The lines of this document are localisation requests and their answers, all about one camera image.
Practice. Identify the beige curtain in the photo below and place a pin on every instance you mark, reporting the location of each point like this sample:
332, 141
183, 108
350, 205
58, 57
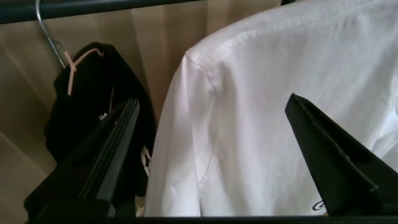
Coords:
25, 77

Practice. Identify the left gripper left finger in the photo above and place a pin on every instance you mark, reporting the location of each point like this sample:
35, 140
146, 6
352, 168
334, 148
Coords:
56, 193

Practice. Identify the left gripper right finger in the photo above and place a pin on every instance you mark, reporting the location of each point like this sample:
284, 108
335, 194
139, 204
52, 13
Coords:
335, 186

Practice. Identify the pink clothes hanger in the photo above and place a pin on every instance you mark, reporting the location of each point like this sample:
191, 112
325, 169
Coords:
71, 67

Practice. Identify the white garment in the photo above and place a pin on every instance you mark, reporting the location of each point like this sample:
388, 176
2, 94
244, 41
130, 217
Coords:
248, 124

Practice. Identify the black clothes rack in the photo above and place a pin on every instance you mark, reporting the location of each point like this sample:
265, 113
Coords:
93, 6

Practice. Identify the black garment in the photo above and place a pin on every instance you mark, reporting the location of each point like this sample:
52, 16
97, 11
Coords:
84, 109

